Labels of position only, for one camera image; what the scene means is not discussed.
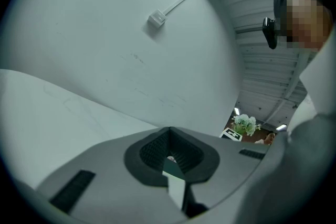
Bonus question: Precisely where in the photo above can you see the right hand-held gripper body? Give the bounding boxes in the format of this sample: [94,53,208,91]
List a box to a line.
[219,127,244,142]

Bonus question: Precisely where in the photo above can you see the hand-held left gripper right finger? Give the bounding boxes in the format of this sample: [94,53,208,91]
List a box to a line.
[170,126,270,209]

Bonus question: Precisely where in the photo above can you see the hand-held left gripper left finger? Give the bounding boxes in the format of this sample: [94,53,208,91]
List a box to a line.
[36,126,184,220]

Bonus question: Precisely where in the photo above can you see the dark green jewellery box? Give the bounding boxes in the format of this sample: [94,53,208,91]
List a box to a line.
[163,156,186,180]

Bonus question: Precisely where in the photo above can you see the white curved desk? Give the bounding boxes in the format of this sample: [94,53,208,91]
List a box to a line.
[0,68,186,210]

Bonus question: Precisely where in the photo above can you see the white flower bouquet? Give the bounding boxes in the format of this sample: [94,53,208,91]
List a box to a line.
[231,114,262,137]

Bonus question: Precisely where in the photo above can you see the person's head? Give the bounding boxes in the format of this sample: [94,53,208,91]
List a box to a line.
[272,0,334,52]

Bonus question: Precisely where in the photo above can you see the black head-mounted camera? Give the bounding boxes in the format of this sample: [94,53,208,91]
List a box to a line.
[262,17,279,50]

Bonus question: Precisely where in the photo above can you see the white wall junction box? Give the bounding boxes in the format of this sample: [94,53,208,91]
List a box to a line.
[147,9,169,28]

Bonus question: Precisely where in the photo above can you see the white wall conduit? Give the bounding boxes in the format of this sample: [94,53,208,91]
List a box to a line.
[164,0,203,15]

